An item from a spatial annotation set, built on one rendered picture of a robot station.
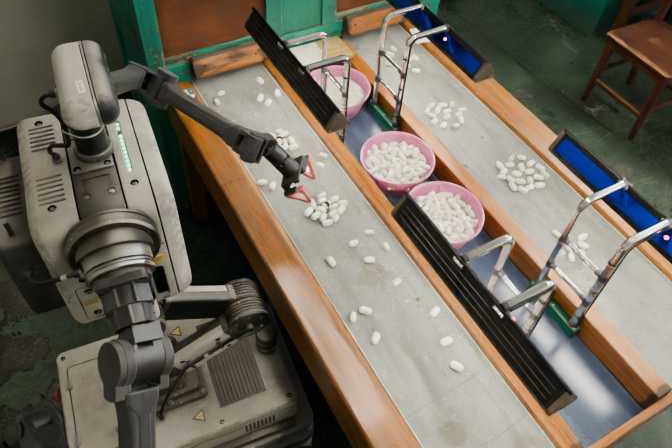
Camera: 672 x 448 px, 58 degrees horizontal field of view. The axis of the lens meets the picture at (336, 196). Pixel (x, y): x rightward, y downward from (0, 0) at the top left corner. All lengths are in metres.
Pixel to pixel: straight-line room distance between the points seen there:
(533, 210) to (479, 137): 0.38
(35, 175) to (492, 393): 1.23
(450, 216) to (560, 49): 2.48
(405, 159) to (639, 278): 0.85
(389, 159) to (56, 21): 1.79
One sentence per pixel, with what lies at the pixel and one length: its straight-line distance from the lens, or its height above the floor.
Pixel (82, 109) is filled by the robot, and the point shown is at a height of 1.63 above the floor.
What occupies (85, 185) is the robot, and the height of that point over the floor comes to 1.45.
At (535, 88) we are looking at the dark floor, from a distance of 3.97.
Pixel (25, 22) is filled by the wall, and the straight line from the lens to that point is 3.24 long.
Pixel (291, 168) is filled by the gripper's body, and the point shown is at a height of 1.01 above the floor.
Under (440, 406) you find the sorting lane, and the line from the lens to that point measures 1.72.
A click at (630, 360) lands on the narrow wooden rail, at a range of 1.93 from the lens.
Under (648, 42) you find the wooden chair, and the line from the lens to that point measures 3.79.
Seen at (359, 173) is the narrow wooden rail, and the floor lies 0.76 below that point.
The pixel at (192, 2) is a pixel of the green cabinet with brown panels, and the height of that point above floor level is 1.07.
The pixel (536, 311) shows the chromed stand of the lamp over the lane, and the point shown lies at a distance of 1.63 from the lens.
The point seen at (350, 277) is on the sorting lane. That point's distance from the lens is 1.87.
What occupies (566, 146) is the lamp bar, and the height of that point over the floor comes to 1.08.
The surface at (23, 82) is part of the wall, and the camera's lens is 3.40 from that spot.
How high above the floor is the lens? 2.29
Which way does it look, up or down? 48 degrees down
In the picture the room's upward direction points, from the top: 4 degrees clockwise
